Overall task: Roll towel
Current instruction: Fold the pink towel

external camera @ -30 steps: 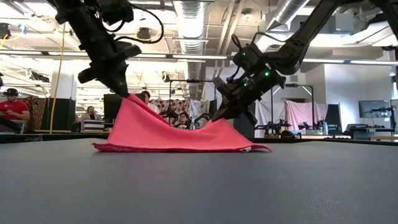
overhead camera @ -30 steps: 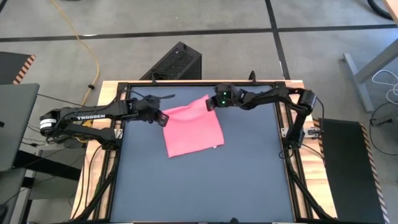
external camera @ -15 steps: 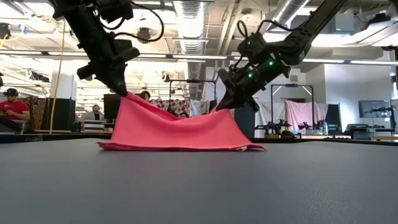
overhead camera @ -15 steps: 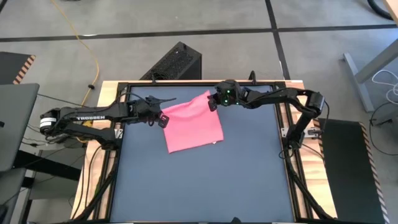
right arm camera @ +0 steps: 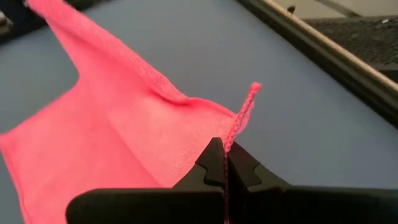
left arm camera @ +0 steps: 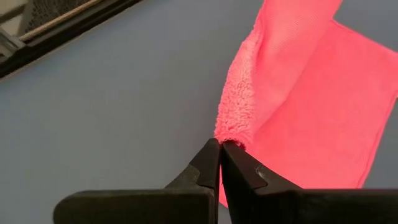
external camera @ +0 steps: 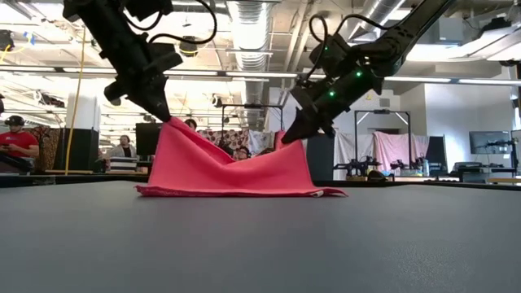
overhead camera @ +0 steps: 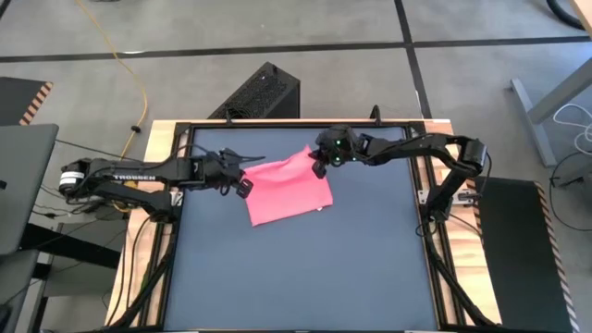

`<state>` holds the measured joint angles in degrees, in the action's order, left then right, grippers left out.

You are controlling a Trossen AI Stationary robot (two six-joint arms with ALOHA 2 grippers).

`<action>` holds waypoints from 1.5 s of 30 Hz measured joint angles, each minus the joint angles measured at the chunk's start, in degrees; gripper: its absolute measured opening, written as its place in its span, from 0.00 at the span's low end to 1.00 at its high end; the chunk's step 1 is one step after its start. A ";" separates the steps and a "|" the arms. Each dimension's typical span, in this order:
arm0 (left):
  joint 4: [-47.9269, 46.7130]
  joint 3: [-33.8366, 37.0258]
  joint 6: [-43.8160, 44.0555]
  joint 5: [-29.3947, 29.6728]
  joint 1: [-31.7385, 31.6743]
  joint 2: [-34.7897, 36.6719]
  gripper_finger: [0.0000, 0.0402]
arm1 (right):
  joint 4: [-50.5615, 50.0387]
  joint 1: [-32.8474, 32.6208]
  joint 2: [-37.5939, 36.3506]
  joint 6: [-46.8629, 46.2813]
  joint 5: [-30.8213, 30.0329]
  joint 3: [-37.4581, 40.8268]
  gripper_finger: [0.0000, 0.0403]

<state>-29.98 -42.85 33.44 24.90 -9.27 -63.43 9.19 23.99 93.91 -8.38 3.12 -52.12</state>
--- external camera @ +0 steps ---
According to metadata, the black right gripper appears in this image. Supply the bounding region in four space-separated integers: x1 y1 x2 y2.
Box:
281 60 383 144

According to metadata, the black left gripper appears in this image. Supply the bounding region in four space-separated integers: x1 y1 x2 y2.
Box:
103 44 172 122

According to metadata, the pink towel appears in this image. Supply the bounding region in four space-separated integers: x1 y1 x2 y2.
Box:
135 116 348 199

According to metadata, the black monitor on arm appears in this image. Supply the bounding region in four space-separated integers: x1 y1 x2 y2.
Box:
468 129 512 155

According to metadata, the black partition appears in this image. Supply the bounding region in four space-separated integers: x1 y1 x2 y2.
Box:
305 133 335 182

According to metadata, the white hanging cloth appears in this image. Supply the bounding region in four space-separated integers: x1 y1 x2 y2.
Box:
247 129 274 155
332 132 378 181

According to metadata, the black monitor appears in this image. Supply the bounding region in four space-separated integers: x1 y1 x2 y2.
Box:
135 121 163 158

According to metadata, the white ceiling light strip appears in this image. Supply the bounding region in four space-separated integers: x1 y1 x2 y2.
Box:
384 75 453 84
225 71 299 79
0 64 56 72
163 69 221 77
458 77 521 87
63 67 118 74

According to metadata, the stack of white bins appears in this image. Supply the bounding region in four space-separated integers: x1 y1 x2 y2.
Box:
107 156 138 175

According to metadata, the black cabinet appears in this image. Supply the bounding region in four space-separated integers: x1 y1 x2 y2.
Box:
60 128 100 175

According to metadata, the pink hanging cloth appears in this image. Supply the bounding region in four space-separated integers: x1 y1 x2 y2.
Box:
372 130 431 174

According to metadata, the circle patterned cloth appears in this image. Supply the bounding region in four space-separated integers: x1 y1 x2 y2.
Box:
198 129 250 152

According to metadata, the red patterned cloth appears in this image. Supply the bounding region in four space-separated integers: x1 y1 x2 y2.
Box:
34 125 63 173

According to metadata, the black panel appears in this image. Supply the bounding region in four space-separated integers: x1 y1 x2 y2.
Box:
425 135 449 177

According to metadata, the black ceiling box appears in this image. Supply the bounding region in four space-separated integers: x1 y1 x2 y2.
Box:
0 29 15 52

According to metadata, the grey equipment box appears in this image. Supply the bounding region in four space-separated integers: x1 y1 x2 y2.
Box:
452 161 485 183

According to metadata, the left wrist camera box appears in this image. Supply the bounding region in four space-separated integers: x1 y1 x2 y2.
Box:
149 40 184 73

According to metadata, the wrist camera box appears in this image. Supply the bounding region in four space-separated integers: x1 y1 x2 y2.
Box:
309 32 353 71
149 40 184 73

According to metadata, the black stand frame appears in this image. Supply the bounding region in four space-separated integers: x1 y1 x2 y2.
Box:
352 108 412 180

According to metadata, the yellow cable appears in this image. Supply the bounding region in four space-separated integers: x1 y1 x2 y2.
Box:
63 24 87 177

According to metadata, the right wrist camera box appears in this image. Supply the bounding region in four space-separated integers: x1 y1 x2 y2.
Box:
309 32 353 71

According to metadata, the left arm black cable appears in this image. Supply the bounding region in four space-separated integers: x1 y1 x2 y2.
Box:
121 0 218 46

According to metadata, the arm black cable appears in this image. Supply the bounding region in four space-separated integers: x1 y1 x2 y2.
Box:
307 14 386 81
121 0 218 46

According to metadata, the silver round ventilation duct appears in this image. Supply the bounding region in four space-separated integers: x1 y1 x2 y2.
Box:
225 0 273 106

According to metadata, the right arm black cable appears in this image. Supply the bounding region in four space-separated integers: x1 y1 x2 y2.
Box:
307 14 386 81

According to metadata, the silver slanted duct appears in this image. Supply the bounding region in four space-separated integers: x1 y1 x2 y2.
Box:
345 0 424 40

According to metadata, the grey rectangular air duct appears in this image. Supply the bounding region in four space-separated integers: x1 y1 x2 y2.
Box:
418 16 465 45

